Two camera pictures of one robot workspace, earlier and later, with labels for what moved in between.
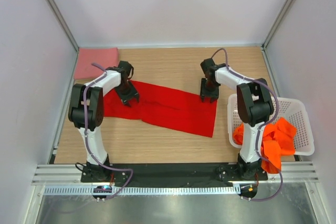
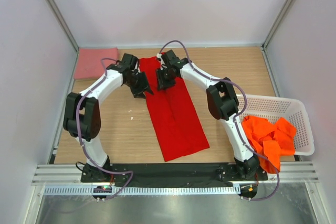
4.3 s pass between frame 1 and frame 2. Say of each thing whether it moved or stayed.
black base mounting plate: stayed
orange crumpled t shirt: stayed
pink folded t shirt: stayed
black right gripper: moved
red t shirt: moved
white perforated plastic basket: stayed
